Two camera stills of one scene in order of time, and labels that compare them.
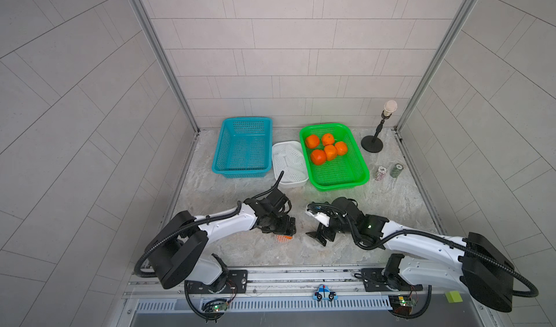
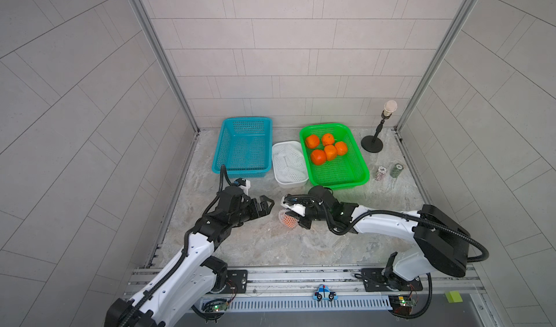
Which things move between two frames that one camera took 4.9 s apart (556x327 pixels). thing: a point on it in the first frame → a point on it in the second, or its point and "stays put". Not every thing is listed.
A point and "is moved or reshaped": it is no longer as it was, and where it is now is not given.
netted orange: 328,139 stays put
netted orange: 331,152 stays put
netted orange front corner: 341,147 stays put
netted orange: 283,239 is moved or reshaped
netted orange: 312,141 stays put
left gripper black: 284,228 → 253,206
